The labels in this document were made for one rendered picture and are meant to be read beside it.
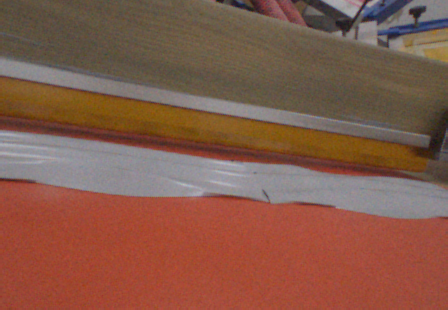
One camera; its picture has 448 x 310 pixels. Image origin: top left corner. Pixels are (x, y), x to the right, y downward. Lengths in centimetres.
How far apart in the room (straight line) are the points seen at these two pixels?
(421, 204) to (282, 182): 8
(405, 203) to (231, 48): 14
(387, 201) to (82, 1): 21
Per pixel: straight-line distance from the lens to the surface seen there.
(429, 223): 19
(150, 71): 21
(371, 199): 18
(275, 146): 25
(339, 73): 26
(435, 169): 41
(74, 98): 23
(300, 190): 16
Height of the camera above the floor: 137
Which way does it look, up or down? 39 degrees down
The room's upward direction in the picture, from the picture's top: 22 degrees clockwise
